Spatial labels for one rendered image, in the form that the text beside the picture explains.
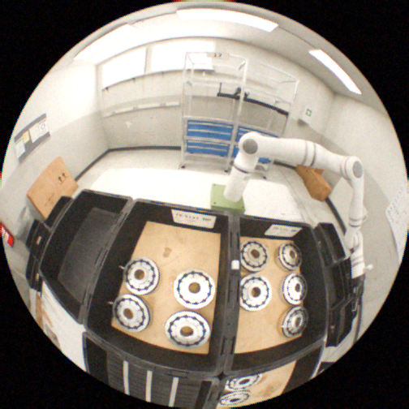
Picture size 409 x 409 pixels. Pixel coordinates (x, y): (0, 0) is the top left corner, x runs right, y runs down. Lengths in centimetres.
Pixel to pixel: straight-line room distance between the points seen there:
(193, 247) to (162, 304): 19
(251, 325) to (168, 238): 36
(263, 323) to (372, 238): 287
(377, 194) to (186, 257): 315
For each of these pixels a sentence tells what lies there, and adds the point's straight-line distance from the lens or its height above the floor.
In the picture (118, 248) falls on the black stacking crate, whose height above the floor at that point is 90.
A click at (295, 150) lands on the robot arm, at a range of 45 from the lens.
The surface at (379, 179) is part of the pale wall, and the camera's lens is 316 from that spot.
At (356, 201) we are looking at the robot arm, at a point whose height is 108.
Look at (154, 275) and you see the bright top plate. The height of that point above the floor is 86.
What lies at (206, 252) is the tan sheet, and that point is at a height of 83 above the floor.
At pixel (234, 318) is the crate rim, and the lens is 26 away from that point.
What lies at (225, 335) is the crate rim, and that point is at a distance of 27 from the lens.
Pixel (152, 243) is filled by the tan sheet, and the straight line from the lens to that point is 40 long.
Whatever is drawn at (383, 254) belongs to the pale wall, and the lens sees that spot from 310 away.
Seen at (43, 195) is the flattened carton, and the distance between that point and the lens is 287.
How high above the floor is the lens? 118
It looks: 48 degrees down
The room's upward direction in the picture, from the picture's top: 7 degrees clockwise
